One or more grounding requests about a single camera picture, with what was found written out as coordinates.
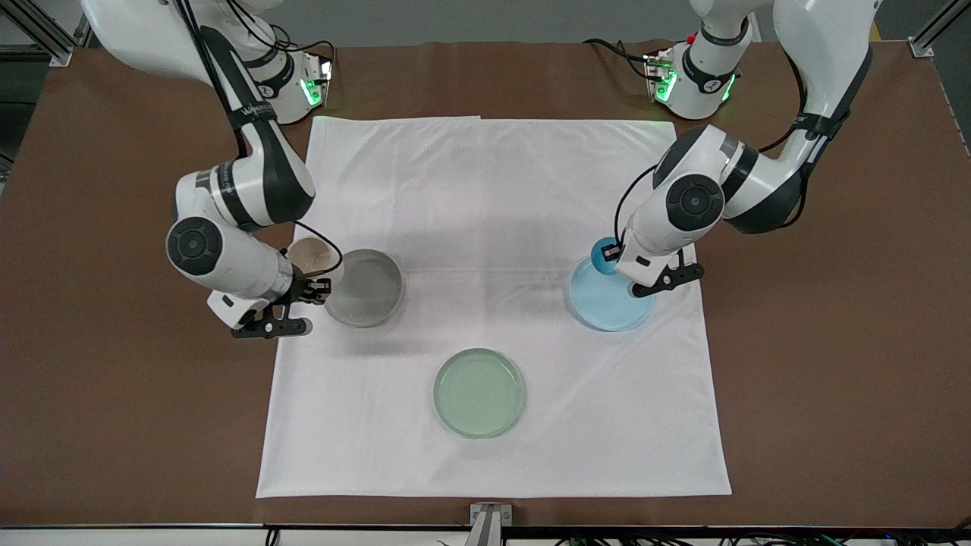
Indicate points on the black table edge rail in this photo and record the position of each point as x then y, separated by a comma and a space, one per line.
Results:
758, 532

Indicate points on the aluminium table bracket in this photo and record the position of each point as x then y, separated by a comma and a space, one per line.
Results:
489, 523

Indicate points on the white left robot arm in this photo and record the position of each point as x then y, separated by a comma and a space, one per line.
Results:
758, 189

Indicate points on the aluminium frame post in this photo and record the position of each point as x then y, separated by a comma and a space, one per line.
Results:
45, 38
929, 38

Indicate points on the white cloth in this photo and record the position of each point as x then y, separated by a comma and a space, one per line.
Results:
493, 227

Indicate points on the gray plate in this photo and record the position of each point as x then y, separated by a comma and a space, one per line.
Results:
368, 292

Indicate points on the brown table cover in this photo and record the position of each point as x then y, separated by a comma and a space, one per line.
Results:
834, 379

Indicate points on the white mug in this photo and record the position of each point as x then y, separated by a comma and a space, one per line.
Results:
307, 254

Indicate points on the blue cup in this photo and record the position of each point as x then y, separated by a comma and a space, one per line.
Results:
598, 266

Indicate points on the green plate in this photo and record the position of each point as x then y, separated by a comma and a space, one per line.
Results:
479, 394

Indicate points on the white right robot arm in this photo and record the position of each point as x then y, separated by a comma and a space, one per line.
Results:
250, 182

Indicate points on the blue plate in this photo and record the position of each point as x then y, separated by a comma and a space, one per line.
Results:
607, 307

